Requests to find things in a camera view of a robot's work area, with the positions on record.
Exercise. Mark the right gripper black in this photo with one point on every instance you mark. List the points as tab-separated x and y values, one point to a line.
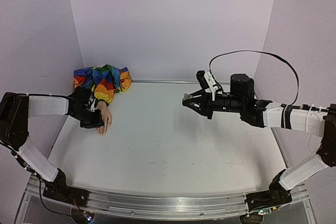
208	104

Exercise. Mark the glitter nail polish bottle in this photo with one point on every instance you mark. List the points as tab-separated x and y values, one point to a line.
187	97

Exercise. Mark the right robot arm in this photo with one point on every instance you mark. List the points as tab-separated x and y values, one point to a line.
318	121

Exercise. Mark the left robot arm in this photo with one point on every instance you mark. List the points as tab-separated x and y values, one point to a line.
16	111

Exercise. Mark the colourful patchwork sleeve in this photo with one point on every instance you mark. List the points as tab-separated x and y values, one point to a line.
103	82

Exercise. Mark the mannequin hand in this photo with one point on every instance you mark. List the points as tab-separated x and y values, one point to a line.
106	118

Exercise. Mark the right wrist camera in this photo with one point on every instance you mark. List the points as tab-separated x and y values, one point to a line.
208	83

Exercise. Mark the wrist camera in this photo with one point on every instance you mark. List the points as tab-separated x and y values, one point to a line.
93	102
208	83

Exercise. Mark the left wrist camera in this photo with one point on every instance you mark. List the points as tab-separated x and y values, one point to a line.
93	102

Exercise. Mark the aluminium front rail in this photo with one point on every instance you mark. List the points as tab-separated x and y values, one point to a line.
173	208

